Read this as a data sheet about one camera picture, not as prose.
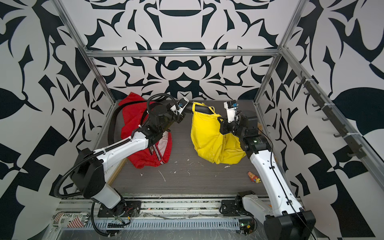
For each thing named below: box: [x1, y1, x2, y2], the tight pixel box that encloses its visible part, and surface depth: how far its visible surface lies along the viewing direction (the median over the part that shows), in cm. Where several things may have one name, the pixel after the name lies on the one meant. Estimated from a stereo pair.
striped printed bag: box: [53, 211, 90, 228], surface depth 71 cm
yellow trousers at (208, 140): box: [190, 102, 247, 165], surface depth 77 cm
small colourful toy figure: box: [247, 171, 261, 184], surface depth 83 cm
